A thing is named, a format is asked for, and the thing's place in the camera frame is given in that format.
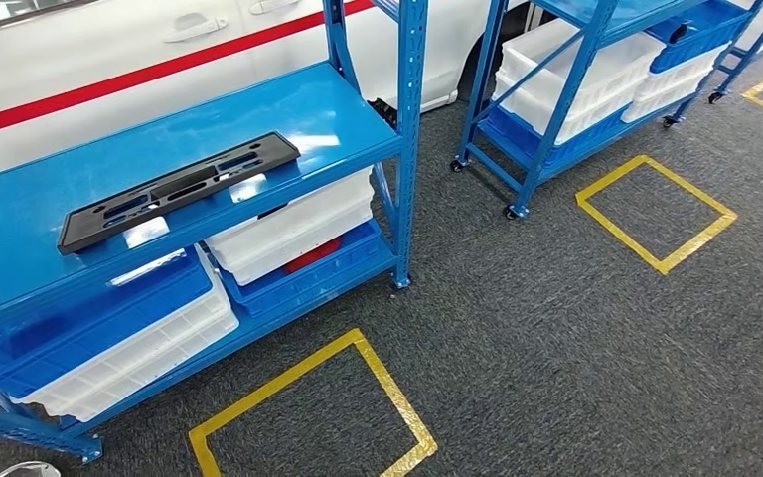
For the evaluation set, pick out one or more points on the blue plastic bin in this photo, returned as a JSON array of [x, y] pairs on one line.
[[92, 322], [316, 283], [704, 39]]

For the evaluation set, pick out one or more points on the red object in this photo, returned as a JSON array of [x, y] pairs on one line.
[[312, 257]]

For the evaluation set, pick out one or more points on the white car with red stripe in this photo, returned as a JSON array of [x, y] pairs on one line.
[[125, 59]]

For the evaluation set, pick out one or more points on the black metal frame part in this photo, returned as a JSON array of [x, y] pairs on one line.
[[177, 187]]

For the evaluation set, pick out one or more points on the blue metal shelf rack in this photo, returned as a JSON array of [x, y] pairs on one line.
[[562, 99], [39, 217], [760, 46]]

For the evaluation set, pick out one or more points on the black caster wheel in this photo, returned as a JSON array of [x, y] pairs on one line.
[[715, 97], [456, 166], [668, 122], [510, 212]]

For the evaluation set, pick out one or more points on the white plastic bin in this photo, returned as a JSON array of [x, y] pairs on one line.
[[138, 362], [289, 230], [612, 62], [671, 85], [539, 108]]

